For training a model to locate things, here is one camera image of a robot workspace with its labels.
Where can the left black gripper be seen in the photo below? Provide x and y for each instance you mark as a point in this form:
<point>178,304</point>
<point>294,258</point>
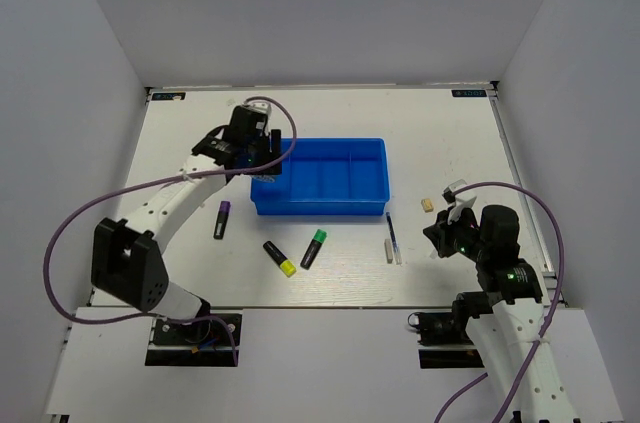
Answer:
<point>275,146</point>

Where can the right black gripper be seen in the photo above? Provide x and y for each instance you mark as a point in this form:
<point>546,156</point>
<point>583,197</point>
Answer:
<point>439,232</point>

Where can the blue white tape roll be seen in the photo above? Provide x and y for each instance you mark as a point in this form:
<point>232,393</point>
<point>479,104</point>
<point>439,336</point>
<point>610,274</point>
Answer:
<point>265,178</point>

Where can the purple cap black highlighter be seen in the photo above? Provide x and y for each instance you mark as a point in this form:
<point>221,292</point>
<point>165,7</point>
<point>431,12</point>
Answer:
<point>221,220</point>

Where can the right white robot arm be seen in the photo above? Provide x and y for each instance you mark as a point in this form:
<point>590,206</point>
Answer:
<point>504,319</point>

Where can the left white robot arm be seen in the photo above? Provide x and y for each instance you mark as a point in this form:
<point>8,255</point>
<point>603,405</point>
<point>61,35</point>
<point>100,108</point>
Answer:
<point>127,258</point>

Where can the small beige eraser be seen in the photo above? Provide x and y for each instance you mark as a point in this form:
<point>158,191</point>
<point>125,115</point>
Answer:
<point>427,205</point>

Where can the white eraser stick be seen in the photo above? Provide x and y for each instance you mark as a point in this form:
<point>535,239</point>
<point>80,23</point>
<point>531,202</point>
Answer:
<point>389,255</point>

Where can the blue pen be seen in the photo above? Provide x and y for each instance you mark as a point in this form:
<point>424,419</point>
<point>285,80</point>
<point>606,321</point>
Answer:
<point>393,239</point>

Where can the blue divided plastic tray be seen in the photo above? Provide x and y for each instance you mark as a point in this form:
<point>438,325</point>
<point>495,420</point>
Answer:
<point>327,177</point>

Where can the green cap black highlighter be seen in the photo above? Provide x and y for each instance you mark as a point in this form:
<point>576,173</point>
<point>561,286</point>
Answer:
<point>313,249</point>

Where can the left corner label sticker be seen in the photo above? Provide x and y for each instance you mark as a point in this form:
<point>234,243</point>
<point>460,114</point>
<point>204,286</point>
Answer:
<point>168,96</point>

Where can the corner label sticker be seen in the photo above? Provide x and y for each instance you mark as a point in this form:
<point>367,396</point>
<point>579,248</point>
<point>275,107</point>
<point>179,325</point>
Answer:
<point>168,96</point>
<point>469,93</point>

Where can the yellow cap black highlighter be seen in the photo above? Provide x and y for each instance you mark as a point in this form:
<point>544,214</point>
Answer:
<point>280,259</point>

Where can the right corner label sticker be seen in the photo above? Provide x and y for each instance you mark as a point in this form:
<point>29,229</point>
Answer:
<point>469,93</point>

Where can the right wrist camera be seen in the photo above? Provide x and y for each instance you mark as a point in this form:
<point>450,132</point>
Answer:
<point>458,199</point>

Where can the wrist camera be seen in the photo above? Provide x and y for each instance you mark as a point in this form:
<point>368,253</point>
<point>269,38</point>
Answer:
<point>259,114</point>
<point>458,199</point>

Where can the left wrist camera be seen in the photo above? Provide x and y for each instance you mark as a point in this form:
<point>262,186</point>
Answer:
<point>259,114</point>

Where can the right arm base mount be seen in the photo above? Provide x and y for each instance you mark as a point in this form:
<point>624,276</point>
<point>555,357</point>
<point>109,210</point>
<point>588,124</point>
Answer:
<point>441,345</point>

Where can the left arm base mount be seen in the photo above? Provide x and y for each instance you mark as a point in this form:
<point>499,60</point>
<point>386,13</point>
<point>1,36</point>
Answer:
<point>206,344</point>

